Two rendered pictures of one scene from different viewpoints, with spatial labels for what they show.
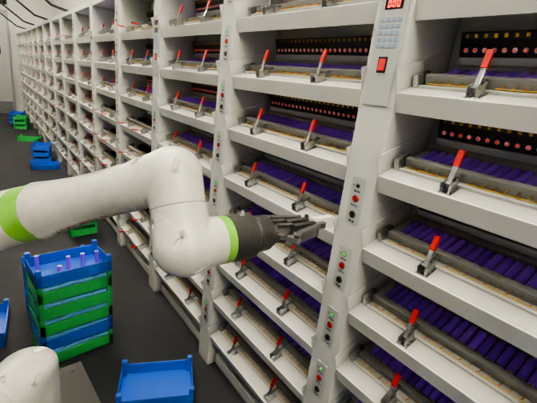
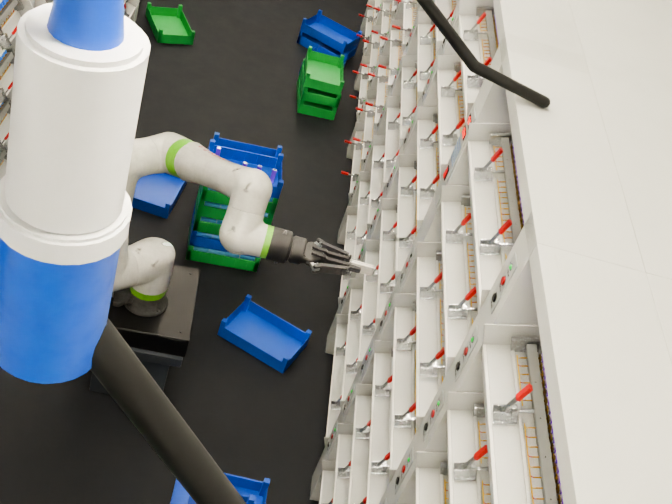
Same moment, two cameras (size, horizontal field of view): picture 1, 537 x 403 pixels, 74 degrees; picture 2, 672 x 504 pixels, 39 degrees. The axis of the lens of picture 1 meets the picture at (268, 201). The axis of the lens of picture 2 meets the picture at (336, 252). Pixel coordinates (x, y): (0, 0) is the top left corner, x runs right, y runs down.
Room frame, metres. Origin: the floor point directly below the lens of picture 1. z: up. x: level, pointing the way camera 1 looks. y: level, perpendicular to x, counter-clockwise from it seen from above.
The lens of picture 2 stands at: (-1.03, -1.11, 2.66)
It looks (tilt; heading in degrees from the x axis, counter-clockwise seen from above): 38 degrees down; 30
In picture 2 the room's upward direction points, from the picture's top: 20 degrees clockwise
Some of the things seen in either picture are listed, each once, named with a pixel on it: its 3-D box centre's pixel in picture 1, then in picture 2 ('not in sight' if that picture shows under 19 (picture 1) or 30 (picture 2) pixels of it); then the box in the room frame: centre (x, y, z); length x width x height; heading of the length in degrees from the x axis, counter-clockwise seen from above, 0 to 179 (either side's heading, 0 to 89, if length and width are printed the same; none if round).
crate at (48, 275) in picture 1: (69, 261); (244, 168); (1.42, 0.86, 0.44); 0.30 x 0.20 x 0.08; 136
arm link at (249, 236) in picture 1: (238, 238); (280, 246); (0.65, 0.05, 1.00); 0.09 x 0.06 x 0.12; 39
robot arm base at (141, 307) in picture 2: not in sight; (130, 291); (0.64, 0.57, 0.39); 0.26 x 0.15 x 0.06; 132
